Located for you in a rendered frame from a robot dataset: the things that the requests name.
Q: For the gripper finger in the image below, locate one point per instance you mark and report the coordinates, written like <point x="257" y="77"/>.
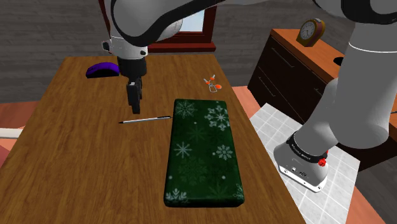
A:
<point x="139" y="93"/>
<point x="131" y="96"/>

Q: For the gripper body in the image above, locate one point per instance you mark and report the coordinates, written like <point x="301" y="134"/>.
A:
<point x="131" y="66"/>

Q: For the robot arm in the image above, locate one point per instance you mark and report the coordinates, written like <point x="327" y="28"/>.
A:
<point x="366" y="93"/>

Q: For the silver black pen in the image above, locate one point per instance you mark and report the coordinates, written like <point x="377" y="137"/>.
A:
<point x="145" y="119"/>

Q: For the purple computer mouse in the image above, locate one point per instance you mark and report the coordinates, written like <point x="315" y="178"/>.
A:
<point x="103" y="69"/>

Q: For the red framed window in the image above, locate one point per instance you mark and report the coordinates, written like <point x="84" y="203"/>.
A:
<point x="198" y="40"/>

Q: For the orange silver small tool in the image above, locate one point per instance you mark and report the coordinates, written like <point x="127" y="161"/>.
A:
<point x="212" y="84"/>

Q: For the green snowflake gift box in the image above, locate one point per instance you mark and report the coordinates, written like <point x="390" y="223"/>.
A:
<point x="203" y="152"/>

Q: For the dark wooden chest of drawers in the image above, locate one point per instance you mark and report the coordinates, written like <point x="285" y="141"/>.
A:
<point x="279" y="77"/>

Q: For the white tiled robot stand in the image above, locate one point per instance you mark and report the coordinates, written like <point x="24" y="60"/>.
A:
<point x="279" y="127"/>

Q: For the wooden mantel clock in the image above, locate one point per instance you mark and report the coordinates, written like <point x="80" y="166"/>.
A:
<point x="310" y="32"/>

